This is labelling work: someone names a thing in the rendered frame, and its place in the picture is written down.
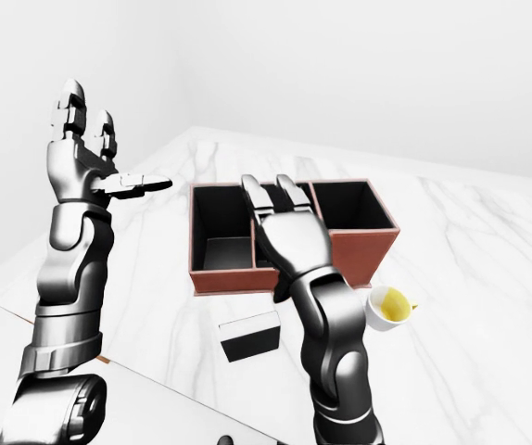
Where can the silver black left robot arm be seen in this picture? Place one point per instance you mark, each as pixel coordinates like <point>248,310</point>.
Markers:
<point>69,287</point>

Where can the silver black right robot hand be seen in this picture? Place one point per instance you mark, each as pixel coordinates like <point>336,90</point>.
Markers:
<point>294,241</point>

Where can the small dark shape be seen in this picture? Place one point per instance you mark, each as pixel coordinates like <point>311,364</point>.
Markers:
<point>225,440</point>

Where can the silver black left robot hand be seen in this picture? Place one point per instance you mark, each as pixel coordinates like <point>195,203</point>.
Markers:
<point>69,169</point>

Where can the red-brown desk caddy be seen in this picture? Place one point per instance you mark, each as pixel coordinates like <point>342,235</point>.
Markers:
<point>266,232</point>

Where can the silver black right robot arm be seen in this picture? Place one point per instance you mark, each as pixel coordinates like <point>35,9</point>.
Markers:
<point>338,352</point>

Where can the white mug with yellow inside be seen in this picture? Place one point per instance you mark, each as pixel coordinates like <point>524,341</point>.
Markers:
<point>388,308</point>

